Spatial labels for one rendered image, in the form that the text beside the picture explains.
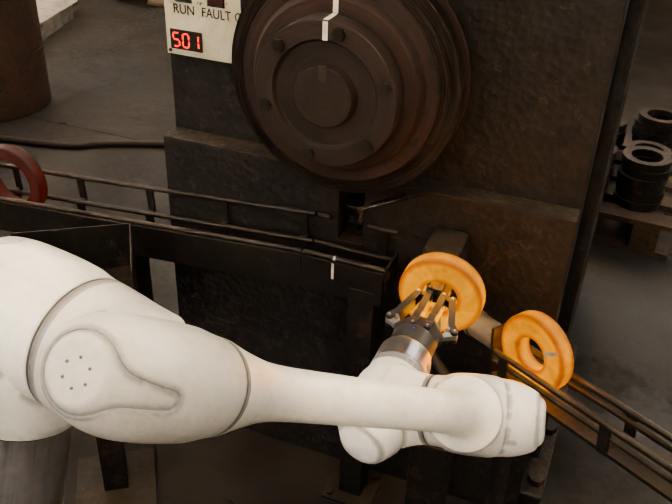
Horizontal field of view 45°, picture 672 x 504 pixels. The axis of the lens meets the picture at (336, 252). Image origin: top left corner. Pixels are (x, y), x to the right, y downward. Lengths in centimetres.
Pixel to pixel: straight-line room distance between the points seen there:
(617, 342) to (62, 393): 238
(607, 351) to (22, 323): 229
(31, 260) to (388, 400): 43
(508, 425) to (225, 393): 49
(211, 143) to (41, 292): 119
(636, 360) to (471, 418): 179
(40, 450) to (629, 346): 228
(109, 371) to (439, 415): 48
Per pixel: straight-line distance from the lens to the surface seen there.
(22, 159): 216
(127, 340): 67
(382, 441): 115
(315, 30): 147
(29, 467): 88
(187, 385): 70
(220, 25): 182
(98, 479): 229
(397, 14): 148
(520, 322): 156
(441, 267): 143
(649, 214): 339
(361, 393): 95
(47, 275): 77
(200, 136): 194
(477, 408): 107
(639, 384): 273
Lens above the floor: 166
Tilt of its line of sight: 32 degrees down
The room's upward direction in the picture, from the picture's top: 2 degrees clockwise
